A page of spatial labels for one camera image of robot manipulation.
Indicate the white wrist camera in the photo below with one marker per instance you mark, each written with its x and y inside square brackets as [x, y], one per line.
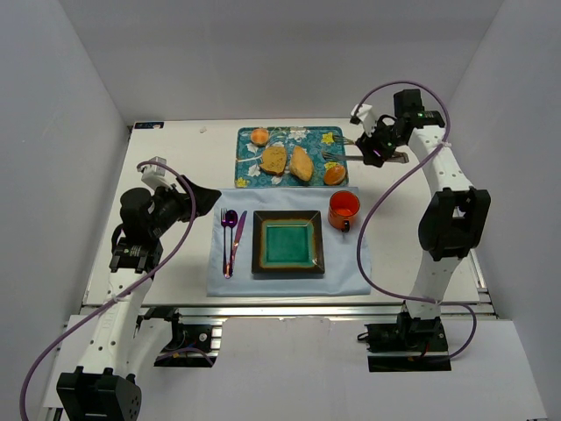
[154, 176]
[363, 115]

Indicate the sesame round bun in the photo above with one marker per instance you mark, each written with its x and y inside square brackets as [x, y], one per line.
[334, 175]

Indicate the orange mug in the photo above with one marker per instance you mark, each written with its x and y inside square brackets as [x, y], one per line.
[343, 210]

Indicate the purple knife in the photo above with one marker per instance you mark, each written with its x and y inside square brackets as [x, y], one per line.
[237, 238]

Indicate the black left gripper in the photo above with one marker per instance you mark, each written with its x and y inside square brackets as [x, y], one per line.
[186, 201]

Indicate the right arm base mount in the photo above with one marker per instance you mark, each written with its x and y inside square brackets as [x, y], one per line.
[407, 345]

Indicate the long golden bread roll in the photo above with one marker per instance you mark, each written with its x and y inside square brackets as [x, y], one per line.
[301, 165]

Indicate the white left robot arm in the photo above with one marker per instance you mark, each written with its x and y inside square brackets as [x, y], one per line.
[103, 385]

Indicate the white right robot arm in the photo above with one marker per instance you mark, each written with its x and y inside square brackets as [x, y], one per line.
[454, 220]

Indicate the brown bread slice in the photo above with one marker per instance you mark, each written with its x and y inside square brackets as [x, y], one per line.
[274, 160]

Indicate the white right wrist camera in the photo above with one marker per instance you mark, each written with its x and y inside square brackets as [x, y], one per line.
[363, 115]

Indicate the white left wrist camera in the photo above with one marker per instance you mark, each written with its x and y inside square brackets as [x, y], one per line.
[154, 176]

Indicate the teal floral tray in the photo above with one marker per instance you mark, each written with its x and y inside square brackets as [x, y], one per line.
[315, 140]

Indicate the purple fork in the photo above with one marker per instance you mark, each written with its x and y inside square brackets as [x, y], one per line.
[224, 224]

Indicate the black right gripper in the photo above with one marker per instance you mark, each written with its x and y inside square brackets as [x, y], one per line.
[372, 149]

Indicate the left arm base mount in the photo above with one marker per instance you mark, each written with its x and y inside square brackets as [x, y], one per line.
[195, 342]

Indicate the light blue cloth placemat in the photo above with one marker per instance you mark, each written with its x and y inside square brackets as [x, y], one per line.
[347, 257]

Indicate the square black teal plate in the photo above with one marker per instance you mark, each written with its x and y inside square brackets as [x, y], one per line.
[287, 242]

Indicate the left blue table label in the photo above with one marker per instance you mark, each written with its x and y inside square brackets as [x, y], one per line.
[148, 125]

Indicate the small round bun top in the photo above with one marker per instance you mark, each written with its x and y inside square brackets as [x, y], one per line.
[259, 136]

